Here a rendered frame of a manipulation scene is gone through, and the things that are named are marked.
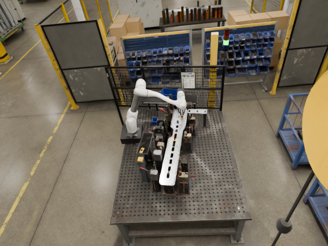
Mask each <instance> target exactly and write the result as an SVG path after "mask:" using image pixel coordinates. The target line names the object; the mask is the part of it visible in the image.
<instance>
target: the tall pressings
mask: <svg viewBox="0 0 328 246"><path fill-rule="evenodd" d="M2 1H3V2H4V4H5V6H6V8H7V9H8V11H9V13H10V15H11V16H12V18H13V20H14V21H12V19H11V17H10V16H9V14H8V12H7V10H6V9H5V7H4V5H3V3H2ZM2 1H1V0H0V17H1V18H2V20H3V22H4V23H5V25H4V23H3V22H2V21H1V20H0V33H3V32H4V30H5V31H6V30H7V28H10V27H11V26H12V27H15V26H16V25H18V24H19V23H18V21H17V20H16V19H15V17H14V16H13V14H12V13H11V11H10V9H9V8H8V6H7V4H6V2H5V1H4V0H2Z"/></svg>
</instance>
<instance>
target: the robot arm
mask: <svg viewBox="0 0 328 246"><path fill-rule="evenodd" d="M141 97H158V98H160V99H162V100H164V101H166V102H168V103H170V104H173V105H176V106H177V109H178V112H179V113H180V115H181V116H182V113H181V110H182V111H183V115H184V113H185V111H184V110H186V101H185V95H184V92H183V91H179V92H178V93H177V100H176V101H174V100H171V99H169V98H167V97H166V96H164V95H162V94H160V93H158V92H154V91H151V90H148V89H146V83H145V81H144V80H143V79H138V80H137V82H136V86H135V89H134V98H133V102H132V105H131V108H130V109H129V110H128V112H127V116H126V121H125V125H126V129H127V134H126V136H130V138H132V136H135V137H137V136H138V132H139V129H140V128H139V127H138V128H137V115H138V111H137V109H138V105H139V102H140V99H141ZM179 109H180V111H179Z"/></svg>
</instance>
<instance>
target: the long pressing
mask: <svg viewBox="0 0 328 246"><path fill-rule="evenodd" d="M187 113H188V110H187V109H186V110H185V113H184V118H183V119H181V115H180V113H179V112H178V109H174V110H173V115H172V119H171V124H170V127H171V128H172V129H173V135H172V137H170V138H169V139H168V141H167V146H166V150H165V155H164V161H163V166H162V170H161V174H160V179H159V184H160V185H167V186H173V185H174V184H175V181H176V175H177V168H178V162H179V155H180V149H181V143H182V136H183V130H184V129H185V127H186V120H187ZM177 120H178V121H179V123H177ZM177 125H178V128H176V126H177ZM176 129H177V130H178V131H177V132H175V130H176ZM175 134H177V137H176V138H177V139H178V141H176V142H175V146H173V141H172V139H174V136H175ZM173 147H174V151H172V148H173ZM171 153H173V158H171V157H170V156H171ZM170 160H172V164H169V161H170ZM169 166H171V170H170V172H169V173H170V175H169V178H167V174H168V167H169Z"/></svg>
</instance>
